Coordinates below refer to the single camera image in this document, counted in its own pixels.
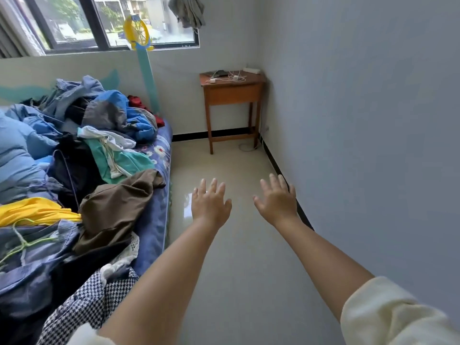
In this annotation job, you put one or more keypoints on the grey hanging cloth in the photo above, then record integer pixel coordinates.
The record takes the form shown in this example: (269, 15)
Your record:
(187, 10)

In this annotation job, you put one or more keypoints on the person's left middle finger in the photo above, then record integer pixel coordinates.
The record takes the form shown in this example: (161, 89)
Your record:
(213, 186)

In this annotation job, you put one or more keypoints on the black framed window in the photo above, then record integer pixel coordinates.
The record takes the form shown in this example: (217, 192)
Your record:
(90, 21)

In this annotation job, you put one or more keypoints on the brown garment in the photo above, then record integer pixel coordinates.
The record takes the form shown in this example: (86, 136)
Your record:
(115, 204)

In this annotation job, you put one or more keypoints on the person's right forearm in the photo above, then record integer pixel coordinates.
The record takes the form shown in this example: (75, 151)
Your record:
(323, 255)

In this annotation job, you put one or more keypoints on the person's right hand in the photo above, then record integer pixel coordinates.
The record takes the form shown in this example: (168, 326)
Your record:
(278, 206)

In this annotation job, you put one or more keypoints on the blue floral mattress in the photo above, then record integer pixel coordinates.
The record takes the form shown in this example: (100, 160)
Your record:
(154, 219)

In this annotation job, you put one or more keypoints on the dark flat device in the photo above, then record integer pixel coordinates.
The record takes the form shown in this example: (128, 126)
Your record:
(220, 73)

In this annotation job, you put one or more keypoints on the person's left little finger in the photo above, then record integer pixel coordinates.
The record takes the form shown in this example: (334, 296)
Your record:
(194, 195)

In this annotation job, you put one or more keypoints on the cream right sleeve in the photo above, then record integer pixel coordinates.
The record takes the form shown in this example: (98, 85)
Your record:
(391, 316)

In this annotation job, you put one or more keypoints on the faded blue shirt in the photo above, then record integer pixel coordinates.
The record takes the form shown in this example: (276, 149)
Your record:
(72, 93)

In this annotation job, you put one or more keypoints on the person's left forearm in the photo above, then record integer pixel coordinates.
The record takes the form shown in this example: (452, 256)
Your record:
(161, 283)

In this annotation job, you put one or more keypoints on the grey white curtain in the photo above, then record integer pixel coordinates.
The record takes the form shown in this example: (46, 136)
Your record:
(14, 32)

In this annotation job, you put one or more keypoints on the person's right little finger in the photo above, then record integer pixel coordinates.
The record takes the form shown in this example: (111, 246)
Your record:
(292, 193)

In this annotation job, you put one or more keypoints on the brown wooden side table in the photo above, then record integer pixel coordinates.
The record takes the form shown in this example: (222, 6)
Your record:
(233, 93)

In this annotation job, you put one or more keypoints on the green clothes hanger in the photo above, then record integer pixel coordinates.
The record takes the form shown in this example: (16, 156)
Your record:
(23, 242)

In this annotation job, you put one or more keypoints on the light blue duvet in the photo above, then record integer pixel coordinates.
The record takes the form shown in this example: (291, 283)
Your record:
(18, 158)

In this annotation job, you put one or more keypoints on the white power strip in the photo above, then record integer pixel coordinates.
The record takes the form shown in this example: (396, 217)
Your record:
(251, 70)

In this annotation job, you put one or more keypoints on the cream sleeve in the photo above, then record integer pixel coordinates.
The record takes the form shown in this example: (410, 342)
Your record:
(84, 335)
(391, 316)

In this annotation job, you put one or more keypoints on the black white houndstooth garment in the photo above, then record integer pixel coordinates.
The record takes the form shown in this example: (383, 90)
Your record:
(82, 305)

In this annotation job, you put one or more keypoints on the person's left thumb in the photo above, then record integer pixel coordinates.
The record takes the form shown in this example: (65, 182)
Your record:
(227, 206)

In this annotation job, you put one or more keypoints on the blue and grey jacket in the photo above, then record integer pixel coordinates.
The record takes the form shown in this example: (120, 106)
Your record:
(140, 125)

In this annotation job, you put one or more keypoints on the yellow garment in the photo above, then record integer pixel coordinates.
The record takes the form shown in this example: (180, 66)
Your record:
(32, 210)

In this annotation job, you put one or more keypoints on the cream left sleeve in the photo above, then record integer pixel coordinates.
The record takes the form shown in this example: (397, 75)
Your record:
(84, 335)

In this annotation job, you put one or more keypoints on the person's right middle finger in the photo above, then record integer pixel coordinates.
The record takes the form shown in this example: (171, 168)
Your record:
(274, 182)

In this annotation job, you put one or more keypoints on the red garment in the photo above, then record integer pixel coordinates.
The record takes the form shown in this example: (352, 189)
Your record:
(136, 101)

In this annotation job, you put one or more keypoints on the dark navy garment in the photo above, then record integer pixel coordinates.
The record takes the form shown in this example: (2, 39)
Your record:
(82, 264)

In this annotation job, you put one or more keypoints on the teal and white garment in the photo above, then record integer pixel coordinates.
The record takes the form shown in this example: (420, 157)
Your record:
(125, 158)

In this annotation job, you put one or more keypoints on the person's right thumb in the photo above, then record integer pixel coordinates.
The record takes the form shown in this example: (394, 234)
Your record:
(258, 203)

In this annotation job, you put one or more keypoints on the white lace garment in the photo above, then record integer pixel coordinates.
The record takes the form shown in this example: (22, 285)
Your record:
(128, 247)

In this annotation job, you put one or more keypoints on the blue grey garment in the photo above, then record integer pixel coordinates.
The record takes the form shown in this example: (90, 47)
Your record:
(36, 280)

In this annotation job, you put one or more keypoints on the person's left hand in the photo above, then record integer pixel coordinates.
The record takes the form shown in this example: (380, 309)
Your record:
(210, 208)

